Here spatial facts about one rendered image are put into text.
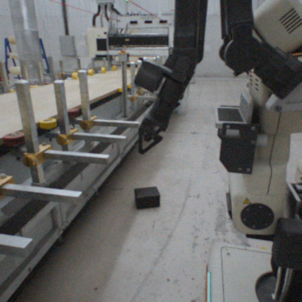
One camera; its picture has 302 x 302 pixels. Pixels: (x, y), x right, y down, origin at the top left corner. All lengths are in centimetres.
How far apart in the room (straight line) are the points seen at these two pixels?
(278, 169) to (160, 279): 105
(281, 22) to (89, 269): 156
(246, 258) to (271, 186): 64
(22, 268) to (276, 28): 154
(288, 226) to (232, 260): 59
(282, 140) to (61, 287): 138
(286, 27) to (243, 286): 102
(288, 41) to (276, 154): 33
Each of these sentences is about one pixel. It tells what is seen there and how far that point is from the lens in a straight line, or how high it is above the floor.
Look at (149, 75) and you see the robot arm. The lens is 68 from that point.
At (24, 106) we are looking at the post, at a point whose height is 105.
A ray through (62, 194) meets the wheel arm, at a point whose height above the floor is 82.
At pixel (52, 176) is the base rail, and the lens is 129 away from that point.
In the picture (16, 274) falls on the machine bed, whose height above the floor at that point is 17.
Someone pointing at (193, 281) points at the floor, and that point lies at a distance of 171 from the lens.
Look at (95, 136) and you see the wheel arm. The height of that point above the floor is 84.
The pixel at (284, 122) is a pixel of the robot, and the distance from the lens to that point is 88.
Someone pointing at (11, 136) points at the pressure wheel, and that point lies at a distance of 124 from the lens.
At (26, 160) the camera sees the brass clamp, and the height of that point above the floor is 84.
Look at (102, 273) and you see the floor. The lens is 175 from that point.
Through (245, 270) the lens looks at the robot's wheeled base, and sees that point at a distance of 142.
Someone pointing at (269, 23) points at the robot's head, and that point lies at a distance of 81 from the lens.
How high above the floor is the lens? 125
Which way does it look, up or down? 21 degrees down
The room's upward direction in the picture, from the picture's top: straight up
